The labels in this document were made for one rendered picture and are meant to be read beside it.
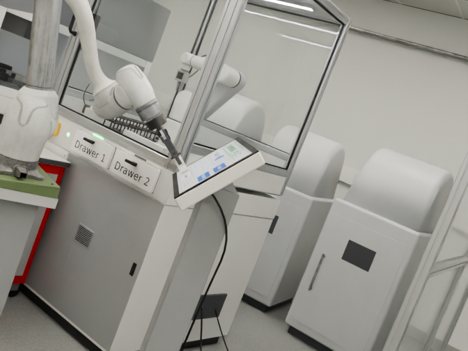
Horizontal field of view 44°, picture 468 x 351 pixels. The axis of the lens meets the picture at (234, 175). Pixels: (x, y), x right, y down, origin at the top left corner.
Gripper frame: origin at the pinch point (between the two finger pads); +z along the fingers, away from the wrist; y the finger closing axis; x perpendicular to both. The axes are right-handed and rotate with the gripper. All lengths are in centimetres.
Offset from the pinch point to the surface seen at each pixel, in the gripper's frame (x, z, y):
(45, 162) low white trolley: 58, -25, 64
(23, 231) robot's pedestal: 62, -8, -6
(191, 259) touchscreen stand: 12.8, 28.8, -20.5
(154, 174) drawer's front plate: 14.0, 2.9, 36.9
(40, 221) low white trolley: 78, -1, 72
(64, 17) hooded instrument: 21, -91, 136
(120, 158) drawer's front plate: 25, -10, 53
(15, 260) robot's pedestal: 70, 0, -6
